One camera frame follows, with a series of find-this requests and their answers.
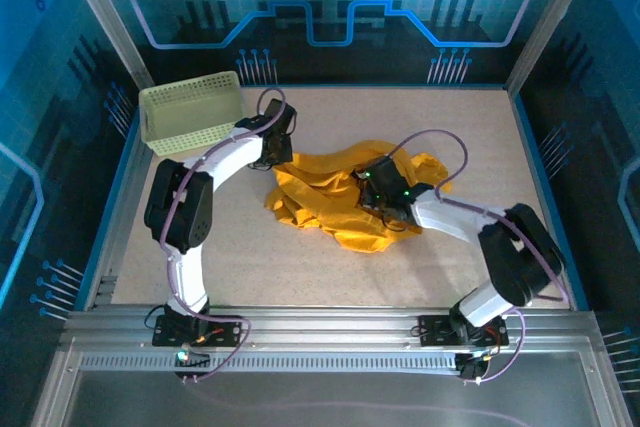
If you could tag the aluminium frame post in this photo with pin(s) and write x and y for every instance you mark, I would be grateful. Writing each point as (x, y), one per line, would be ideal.
(545, 22)
(107, 22)

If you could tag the aluminium mounting rail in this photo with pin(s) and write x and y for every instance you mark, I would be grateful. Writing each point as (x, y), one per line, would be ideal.
(325, 327)

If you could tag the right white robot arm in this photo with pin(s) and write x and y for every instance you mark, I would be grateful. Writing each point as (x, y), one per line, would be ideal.
(450, 219)

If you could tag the grey metal sheet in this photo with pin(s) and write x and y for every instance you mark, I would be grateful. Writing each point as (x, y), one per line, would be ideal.
(320, 397)

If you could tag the yellow t-shirt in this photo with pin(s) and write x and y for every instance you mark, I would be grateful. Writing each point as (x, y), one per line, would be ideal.
(325, 197)

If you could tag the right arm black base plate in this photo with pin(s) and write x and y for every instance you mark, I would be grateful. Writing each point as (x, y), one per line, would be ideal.
(435, 329)

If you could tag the small black controller box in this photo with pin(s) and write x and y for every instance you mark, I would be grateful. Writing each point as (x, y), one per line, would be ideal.
(192, 362)
(470, 369)

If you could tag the light green plastic basket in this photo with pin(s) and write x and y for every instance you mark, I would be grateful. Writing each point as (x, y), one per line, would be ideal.
(190, 112)

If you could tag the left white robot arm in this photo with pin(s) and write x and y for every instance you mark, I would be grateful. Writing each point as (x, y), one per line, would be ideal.
(230, 159)

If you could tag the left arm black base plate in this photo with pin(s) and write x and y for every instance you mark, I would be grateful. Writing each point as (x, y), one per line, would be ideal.
(227, 323)

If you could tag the blue table side border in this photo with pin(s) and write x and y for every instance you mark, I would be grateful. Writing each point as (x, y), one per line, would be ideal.
(113, 197)

